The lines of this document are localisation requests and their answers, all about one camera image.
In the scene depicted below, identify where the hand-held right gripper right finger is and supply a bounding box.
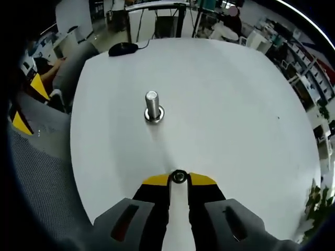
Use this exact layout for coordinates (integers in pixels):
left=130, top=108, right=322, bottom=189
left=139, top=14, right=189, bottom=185
left=185, top=172, right=302, bottom=251

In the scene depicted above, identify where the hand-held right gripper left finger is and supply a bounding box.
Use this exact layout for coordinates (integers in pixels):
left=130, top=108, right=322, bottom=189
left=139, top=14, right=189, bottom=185
left=66, top=172, right=173, bottom=251

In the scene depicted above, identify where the thin metal threaded stud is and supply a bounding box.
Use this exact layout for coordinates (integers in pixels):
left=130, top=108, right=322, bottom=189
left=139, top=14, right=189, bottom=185
left=171, top=169, right=188, bottom=185

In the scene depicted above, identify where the thick metal threaded stud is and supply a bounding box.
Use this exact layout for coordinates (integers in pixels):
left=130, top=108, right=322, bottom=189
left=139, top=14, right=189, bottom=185
left=143, top=90, right=165, bottom=125

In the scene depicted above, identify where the grey padded chair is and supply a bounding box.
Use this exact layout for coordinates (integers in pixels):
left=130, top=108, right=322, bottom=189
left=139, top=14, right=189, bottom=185
left=52, top=41, right=101, bottom=113

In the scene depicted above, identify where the grey mesh office chair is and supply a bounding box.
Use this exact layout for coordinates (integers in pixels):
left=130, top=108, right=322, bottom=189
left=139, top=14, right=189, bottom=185
left=7, top=93, right=96, bottom=237

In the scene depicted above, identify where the black computer mouse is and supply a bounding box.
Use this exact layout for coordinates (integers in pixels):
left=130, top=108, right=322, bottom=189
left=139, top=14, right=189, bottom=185
left=108, top=43, right=139, bottom=57

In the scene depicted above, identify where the potted green plant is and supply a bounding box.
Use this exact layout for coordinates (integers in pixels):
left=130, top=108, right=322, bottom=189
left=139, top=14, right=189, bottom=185
left=305, top=179, right=335, bottom=236

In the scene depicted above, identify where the white standing desk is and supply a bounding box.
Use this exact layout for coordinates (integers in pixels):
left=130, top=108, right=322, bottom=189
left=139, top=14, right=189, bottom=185
left=125, top=0, right=189, bottom=42

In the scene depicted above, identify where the shelf with white bins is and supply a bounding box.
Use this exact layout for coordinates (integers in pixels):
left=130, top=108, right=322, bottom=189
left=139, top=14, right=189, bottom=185
left=272, top=23, right=335, bottom=105

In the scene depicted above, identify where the green partition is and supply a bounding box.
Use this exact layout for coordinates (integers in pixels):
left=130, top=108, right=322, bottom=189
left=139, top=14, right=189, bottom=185
left=200, top=0, right=218, bottom=11

